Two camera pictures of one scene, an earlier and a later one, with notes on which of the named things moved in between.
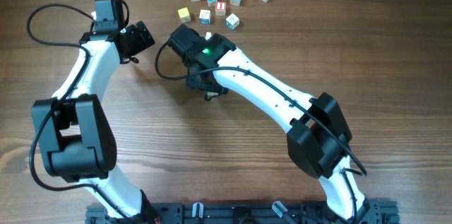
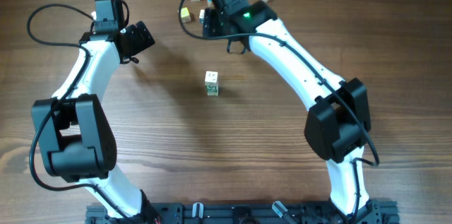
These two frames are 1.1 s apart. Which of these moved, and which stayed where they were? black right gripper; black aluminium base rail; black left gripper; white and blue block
Moved: black right gripper
Stayed: black aluminium base rail; white and blue block; black left gripper
